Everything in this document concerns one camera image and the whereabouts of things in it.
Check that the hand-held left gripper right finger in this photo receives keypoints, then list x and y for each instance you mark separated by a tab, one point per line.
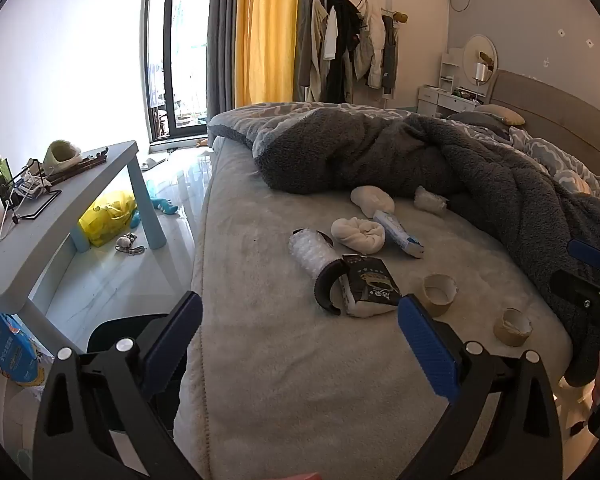
425	345

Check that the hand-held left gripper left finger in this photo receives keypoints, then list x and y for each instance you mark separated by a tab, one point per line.
180	332

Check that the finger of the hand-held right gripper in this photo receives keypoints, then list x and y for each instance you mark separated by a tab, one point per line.
575	287
587	255

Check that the blue white tissue packet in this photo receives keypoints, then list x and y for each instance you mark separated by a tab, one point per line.
395	232

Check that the white cloth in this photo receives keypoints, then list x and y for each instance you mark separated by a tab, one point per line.
372	200
355	234

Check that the cardboard tape core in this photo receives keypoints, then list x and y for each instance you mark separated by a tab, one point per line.
510	337
432	305

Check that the black snack packet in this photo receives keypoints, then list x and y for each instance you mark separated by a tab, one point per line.
370	280

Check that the bed with beige sheet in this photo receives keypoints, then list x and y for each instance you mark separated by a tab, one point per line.
330	390

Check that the grey white patterned quilt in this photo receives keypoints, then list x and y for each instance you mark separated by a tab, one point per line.
545	152

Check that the teal cloth on floor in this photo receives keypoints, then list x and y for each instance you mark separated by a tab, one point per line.
162	206

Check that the yellow plastic bag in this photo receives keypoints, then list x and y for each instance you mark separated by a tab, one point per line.
107	215

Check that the crumpled clear plastic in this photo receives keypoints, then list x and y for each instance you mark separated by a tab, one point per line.
430	200

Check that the bubble wrap roll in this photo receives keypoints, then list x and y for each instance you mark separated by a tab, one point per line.
310	255

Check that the grey upholstered headboard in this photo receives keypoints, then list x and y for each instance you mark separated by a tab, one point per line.
555	105

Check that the light blue table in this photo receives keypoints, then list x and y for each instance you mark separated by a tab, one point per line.
55	232

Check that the beige pillow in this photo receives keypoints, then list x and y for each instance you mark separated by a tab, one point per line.
500	115

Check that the white slipper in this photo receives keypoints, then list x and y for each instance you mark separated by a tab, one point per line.
152	164

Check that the grey pillow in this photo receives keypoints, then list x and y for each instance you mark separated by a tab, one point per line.
475	121

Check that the blue printed packet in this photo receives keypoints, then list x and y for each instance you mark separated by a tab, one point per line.
5	345

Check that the orange toy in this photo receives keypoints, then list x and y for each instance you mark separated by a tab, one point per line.
204	143

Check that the dark wooden sticks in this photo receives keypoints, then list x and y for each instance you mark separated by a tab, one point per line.
80	165

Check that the dark grey fleece blanket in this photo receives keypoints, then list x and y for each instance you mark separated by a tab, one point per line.
380	150

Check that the white dresser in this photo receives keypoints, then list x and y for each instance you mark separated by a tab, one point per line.
440	97

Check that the round mirror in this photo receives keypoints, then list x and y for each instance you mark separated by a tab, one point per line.
475	52

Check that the glass balcony door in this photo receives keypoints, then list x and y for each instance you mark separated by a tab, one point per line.
180	60

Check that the grey garment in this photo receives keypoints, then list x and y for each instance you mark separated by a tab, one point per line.
390	60

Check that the white jacket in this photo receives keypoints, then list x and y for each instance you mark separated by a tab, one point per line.
375	50

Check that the grey curtain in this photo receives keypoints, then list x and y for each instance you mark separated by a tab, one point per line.
222	35

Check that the black coat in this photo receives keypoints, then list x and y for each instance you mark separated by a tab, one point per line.
342	50

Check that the yellow curtain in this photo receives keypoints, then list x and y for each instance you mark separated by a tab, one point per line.
265	35

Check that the beige coat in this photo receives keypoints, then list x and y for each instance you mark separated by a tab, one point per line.
310	50

